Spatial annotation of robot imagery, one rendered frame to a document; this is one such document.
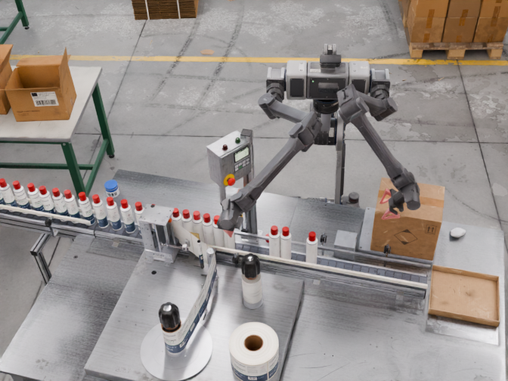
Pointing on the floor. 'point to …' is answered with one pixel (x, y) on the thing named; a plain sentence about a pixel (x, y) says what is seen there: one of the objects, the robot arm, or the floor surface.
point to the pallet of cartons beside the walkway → (454, 26)
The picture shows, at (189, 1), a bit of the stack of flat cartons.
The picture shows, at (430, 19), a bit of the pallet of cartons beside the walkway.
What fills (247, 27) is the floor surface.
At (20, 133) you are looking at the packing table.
